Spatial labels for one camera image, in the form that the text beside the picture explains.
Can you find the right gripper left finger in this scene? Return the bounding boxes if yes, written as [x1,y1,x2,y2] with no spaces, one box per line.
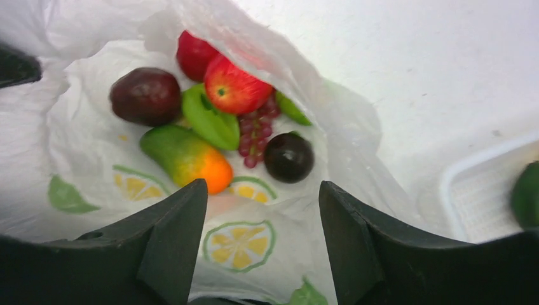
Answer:
[1,179,208,304]

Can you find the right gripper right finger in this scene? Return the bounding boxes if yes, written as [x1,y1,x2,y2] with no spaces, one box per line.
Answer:
[318,181,538,304]

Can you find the orange green fake mango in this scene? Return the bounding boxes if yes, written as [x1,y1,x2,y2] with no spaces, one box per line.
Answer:
[139,125,233,194]

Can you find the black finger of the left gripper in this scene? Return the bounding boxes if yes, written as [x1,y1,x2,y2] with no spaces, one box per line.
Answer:
[0,42,43,89]

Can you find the dark red fake plum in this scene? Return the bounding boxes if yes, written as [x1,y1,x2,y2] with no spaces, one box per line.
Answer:
[109,67,181,127]

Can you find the dark green avocado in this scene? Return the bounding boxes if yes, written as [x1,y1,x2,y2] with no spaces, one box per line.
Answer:
[510,161,538,229]

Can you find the white plastic basket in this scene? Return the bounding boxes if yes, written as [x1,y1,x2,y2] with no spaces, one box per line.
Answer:
[438,131,538,243]

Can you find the green fake leaf fruit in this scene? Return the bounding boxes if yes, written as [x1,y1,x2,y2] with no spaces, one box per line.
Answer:
[182,84,240,151]

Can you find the dark purple round fruit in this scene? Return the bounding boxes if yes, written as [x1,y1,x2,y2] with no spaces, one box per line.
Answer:
[263,132,315,184]

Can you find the dark red fake grapes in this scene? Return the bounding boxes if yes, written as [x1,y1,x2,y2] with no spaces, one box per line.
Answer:
[238,91,280,168]

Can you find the green fake apple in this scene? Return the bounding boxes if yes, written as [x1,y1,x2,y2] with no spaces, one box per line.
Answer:
[275,91,312,126]

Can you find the red fake fruit behind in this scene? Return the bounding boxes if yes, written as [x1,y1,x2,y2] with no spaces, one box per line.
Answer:
[176,30,219,83]

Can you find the red fake strawberry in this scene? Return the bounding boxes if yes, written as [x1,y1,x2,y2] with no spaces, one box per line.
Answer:
[203,55,273,115]

